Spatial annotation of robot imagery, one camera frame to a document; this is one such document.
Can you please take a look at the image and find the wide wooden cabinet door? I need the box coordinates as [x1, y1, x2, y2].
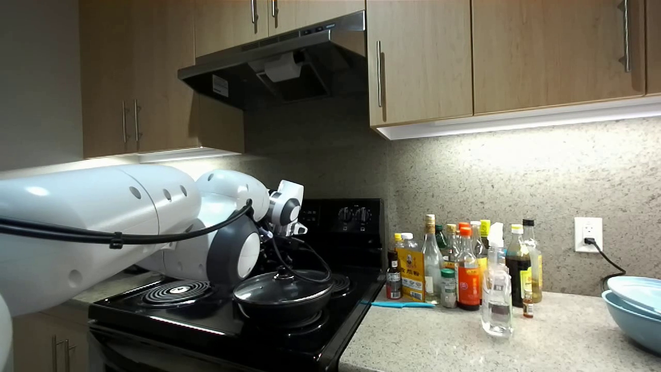
[472, 0, 648, 116]

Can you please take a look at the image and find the small green lid jar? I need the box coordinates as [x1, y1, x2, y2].
[440, 265, 460, 309]

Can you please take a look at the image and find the black plug cable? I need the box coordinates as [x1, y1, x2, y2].
[580, 235, 629, 285]

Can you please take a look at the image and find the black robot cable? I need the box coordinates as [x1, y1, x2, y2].
[0, 199, 334, 285]

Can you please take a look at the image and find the black frying pan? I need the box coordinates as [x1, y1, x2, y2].
[231, 268, 335, 326]

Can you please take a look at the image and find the stainless range hood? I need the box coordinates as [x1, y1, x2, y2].
[177, 9, 369, 111]

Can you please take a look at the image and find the wooden two-door wall cabinet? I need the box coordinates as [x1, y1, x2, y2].
[80, 0, 246, 159]

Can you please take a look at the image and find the black electric stove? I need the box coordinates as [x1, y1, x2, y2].
[88, 197, 389, 372]

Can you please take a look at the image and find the under-cabinet light strip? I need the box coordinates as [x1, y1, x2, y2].
[377, 95, 661, 143]

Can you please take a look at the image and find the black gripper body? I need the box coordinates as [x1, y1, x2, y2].
[264, 231, 309, 277]

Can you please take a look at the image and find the glass bottle gold cap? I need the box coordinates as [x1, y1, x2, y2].
[422, 213, 444, 304]

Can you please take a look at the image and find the glass frying pan lid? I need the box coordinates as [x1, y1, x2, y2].
[234, 268, 335, 305]

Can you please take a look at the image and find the bottle yellow green cap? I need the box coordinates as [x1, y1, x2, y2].
[478, 216, 493, 277]

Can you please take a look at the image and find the narrow wooden cabinet door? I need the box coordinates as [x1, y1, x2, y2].
[367, 0, 476, 129]

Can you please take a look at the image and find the orange sauce bottle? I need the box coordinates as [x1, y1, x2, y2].
[454, 222, 483, 311]

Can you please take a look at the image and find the wooden cabinet over hood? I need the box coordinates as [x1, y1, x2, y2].
[191, 0, 369, 60]

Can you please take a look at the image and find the clear spray bottle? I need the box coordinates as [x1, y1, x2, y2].
[479, 222, 515, 340]

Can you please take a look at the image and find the large burner coil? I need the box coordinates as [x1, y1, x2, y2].
[141, 279, 210, 307]

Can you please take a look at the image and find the teal utensil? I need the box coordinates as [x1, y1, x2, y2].
[370, 298, 440, 309]

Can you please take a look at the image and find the small dark spice jar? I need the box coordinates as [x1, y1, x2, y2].
[385, 250, 403, 302]

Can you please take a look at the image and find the dark soy sauce bottle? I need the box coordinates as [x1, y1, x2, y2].
[505, 223, 534, 307]

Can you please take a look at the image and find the wooden base cabinet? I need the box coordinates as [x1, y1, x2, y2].
[18, 305, 95, 372]

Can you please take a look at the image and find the light blue bowl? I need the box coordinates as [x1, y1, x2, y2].
[599, 289, 661, 357]
[605, 274, 661, 318]

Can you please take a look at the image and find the white wall outlet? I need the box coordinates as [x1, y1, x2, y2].
[572, 214, 605, 257]

